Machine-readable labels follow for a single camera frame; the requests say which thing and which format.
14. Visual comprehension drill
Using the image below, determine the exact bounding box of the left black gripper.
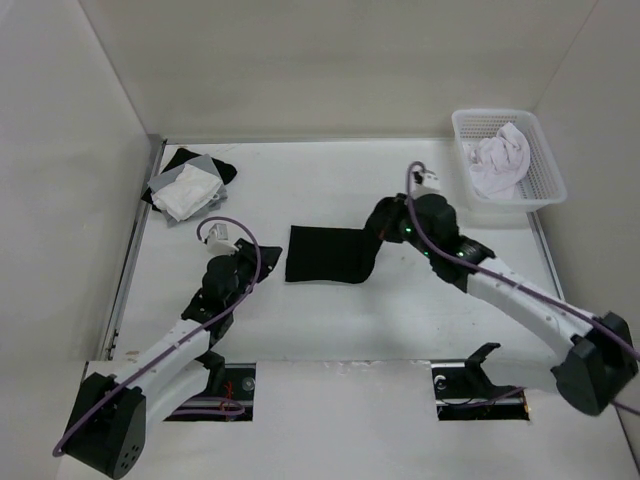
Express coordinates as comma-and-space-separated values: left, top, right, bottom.
225, 239, 281, 309

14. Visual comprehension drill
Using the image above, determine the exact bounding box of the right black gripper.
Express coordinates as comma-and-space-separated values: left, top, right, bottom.
368, 193, 437, 259

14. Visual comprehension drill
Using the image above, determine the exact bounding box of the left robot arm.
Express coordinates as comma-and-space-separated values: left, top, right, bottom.
54, 239, 282, 479

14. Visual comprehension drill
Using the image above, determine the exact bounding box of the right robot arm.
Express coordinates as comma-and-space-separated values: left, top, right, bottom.
366, 194, 639, 416

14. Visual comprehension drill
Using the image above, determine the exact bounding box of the folded white tank top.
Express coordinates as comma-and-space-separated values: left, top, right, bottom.
152, 165, 223, 221

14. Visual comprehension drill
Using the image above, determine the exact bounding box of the folded grey tank top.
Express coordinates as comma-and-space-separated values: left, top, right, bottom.
147, 155, 228, 227

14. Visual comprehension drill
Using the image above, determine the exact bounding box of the white tank top in basket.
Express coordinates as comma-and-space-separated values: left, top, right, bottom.
466, 122, 531, 200

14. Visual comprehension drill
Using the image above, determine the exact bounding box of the white plastic basket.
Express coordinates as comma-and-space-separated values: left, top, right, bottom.
451, 108, 567, 214

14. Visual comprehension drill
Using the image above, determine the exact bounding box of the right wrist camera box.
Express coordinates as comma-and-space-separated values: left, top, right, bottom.
412, 170, 441, 198

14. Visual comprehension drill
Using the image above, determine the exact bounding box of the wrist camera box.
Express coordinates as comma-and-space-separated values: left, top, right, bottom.
204, 223, 237, 257
412, 170, 441, 198

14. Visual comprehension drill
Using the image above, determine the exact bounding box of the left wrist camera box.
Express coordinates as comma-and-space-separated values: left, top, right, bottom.
204, 223, 237, 257

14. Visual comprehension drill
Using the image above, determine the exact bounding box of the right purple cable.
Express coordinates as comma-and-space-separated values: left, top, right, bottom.
405, 161, 640, 416

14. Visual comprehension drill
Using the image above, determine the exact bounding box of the purple cable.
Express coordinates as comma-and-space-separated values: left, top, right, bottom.
405, 161, 640, 416
52, 215, 264, 459

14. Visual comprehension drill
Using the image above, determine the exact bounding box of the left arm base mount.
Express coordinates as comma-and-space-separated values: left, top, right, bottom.
167, 352, 256, 422

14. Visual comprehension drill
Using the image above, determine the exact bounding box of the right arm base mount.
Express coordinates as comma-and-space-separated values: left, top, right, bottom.
431, 343, 530, 421

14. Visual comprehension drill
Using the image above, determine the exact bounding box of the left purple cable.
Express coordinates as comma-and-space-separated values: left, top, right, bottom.
52, 215, 264, 459

